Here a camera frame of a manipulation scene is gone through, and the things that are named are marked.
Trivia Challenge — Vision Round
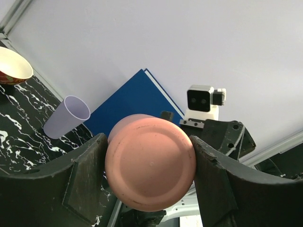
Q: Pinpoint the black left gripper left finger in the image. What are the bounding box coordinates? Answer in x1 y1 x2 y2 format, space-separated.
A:
0 133 107 227

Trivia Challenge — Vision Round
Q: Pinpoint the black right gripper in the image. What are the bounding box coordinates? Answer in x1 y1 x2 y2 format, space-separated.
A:
179 118 256 161

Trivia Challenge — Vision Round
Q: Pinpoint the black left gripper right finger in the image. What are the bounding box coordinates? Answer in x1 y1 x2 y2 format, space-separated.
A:
190 136 303 227

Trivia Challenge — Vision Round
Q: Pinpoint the pink plastic cup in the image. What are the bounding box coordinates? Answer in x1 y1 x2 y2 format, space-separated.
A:
105 114 196 212

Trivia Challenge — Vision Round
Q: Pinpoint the lilac plastic cup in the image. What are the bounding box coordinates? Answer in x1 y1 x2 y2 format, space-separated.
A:
43 96 90 139

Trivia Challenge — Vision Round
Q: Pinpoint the red floral bowl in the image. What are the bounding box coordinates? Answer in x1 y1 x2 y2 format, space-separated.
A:
0 47 34 85

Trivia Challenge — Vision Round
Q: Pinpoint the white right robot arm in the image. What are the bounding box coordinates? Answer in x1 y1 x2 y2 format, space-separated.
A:
177 119 303 180

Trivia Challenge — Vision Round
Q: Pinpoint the blue binder right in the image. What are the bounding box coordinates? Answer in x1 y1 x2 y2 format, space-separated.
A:
84 69 184 136

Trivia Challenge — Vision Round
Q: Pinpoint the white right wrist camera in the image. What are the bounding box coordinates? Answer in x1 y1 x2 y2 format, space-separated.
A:
179 85 226 129

